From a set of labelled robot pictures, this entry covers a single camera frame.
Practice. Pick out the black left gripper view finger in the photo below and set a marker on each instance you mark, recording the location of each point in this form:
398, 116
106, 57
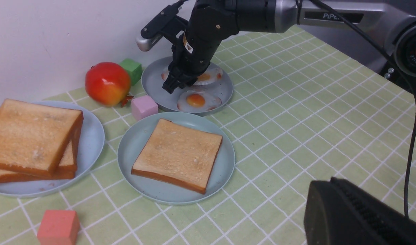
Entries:
338, 212

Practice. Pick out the salmon red cube block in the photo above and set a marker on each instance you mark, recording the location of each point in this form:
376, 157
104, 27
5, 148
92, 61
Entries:
59, 227

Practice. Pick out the red apple fruit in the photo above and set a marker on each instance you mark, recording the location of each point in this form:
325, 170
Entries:
108, 84

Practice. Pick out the pink cube block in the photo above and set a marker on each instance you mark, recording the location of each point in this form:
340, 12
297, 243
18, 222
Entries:
143, 107

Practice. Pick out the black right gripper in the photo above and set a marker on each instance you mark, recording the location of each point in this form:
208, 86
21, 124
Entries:
211, 22

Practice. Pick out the light blue bread plate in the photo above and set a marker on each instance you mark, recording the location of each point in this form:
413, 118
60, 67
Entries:
92, 140

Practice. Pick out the green cube block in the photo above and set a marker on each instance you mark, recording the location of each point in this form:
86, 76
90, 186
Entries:
133, 68

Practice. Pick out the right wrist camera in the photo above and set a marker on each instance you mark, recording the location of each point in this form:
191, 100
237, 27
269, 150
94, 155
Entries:
158, 29

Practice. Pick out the teal empty front plate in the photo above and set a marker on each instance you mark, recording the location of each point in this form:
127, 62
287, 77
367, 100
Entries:
137, 136

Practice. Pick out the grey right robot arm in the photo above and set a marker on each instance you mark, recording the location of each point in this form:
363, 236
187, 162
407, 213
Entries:
368, 19

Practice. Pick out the fried egg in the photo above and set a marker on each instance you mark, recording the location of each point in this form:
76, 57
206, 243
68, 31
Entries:
165, 73
197, 101
210, 76

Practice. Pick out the grey egg plate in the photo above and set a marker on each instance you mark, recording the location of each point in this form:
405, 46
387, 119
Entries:
152, 83

